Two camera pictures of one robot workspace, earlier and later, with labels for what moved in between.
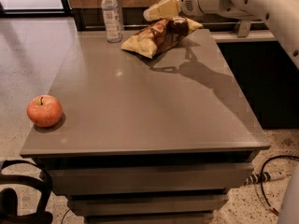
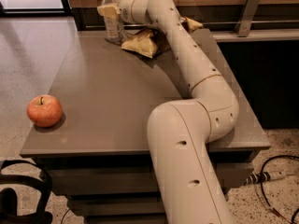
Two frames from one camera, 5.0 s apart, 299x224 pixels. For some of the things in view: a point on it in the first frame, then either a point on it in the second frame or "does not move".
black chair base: (8, 199) does not move
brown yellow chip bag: (162, 36) does not move
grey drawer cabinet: (137, 140) does not move
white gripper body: (188, 0) -> (124, 10)
